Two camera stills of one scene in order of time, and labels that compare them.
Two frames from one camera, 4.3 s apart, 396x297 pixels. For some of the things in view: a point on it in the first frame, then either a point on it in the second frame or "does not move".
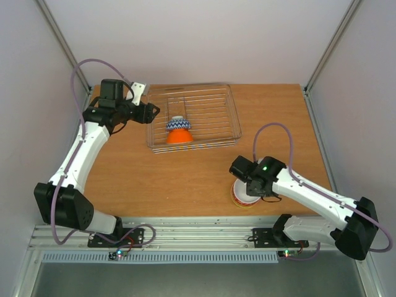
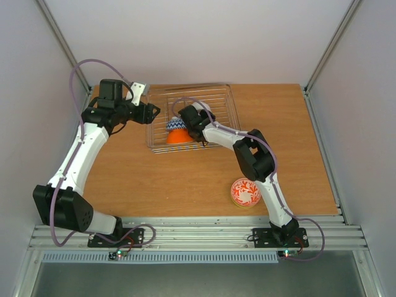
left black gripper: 146,115 does not move
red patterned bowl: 239,193 to 199,107
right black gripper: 240,169 to 188,115
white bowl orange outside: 179,135 does not move
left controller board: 117,255 does not move
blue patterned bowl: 178,122 does not move
